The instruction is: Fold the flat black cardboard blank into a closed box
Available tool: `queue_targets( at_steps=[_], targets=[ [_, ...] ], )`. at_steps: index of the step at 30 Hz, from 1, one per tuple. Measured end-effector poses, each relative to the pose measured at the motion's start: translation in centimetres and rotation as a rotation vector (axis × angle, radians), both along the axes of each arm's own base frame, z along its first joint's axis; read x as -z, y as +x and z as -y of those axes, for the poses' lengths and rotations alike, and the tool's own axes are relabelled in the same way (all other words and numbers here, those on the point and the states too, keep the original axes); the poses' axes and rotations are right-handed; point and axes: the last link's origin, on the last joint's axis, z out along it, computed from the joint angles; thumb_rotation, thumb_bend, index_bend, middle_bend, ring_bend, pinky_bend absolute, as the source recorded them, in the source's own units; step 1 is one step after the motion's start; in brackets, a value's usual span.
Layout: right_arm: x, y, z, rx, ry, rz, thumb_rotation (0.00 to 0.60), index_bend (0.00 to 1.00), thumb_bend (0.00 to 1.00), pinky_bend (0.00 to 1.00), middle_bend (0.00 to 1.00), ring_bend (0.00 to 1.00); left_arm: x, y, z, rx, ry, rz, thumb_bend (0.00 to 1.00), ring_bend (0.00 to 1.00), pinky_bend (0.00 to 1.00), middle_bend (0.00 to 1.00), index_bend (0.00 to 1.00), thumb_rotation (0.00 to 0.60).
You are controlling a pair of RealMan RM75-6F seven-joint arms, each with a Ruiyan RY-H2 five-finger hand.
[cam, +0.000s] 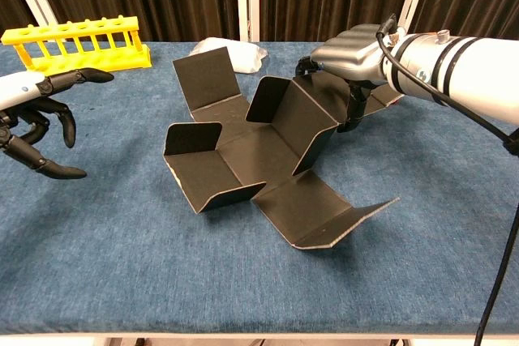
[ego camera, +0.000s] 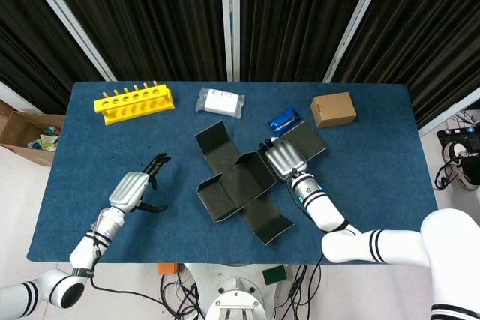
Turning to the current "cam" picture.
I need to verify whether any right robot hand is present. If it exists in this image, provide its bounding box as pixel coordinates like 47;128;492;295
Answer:
297;23;398;134

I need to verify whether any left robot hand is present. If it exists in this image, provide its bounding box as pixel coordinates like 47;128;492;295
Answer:
0;68;115;181

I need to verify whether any black folding cardboard box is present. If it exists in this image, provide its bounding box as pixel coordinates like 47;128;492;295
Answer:
162;46;406;250

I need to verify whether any yellow test tube rack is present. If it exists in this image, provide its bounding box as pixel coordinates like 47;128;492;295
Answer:
0;15;153;78

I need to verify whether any white crumpled plastic bag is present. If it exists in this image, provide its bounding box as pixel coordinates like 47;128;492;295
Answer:
190;36;268;75

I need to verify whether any blue table cloth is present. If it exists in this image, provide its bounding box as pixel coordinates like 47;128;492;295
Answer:
0;41;519;335

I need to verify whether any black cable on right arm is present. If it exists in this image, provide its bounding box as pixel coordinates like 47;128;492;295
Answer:
375;13;519;346

